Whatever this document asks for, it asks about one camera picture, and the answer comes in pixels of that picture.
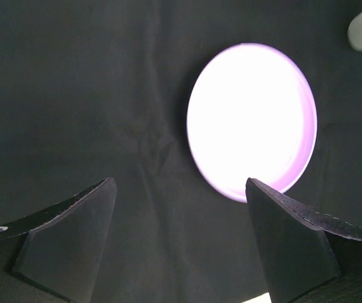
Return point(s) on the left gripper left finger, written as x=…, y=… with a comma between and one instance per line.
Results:
x=54, y=254

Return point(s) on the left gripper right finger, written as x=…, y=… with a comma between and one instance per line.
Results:
x=306, y=255

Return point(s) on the purple plate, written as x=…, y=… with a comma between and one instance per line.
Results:
x=251, y=114

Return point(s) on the black cloth placemat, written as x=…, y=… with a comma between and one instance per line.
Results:
x=97, y=89

